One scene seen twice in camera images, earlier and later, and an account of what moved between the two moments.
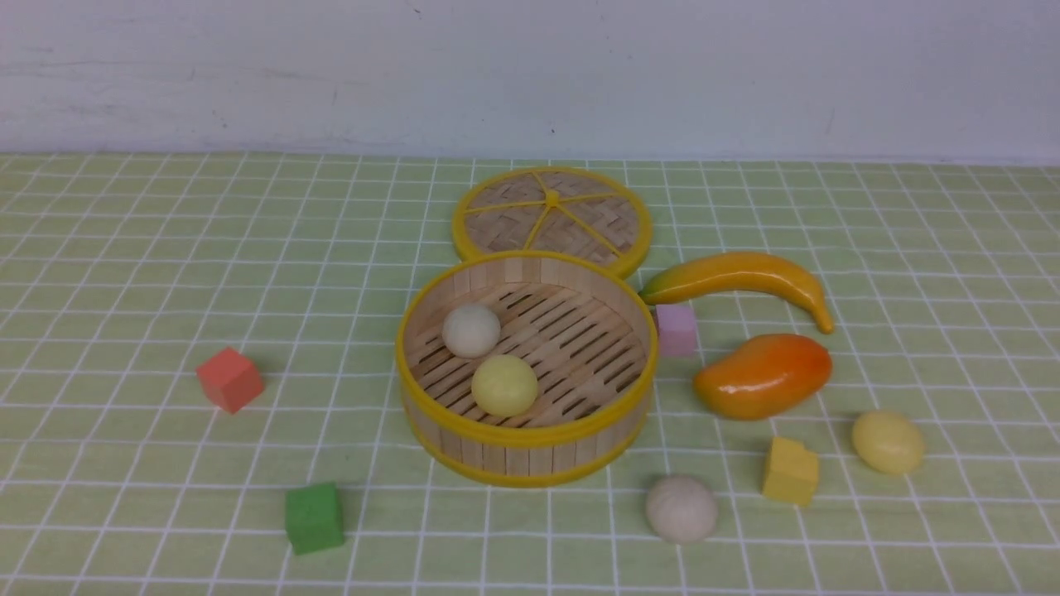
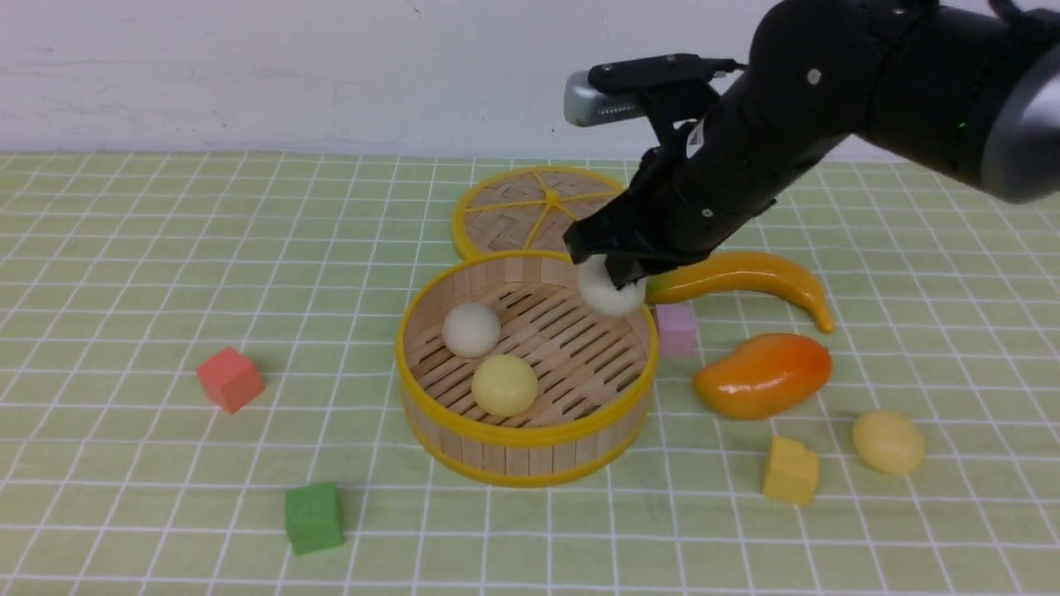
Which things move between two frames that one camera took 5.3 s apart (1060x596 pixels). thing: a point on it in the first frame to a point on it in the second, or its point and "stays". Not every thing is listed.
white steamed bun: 471,331 stays
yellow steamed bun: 504,386 stays
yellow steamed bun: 887,440 stays
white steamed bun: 681,509 to 599,290
